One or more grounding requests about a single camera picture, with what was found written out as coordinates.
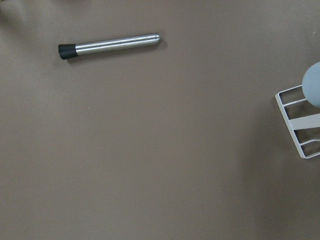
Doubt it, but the white wire cup rack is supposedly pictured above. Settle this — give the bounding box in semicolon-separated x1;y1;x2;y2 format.
274;85;320;159

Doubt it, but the blue plastic cup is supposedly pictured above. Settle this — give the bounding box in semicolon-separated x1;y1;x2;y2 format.
302;62;320;108

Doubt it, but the steel muddler black tip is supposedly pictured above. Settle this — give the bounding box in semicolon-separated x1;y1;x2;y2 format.
58;33;162;60

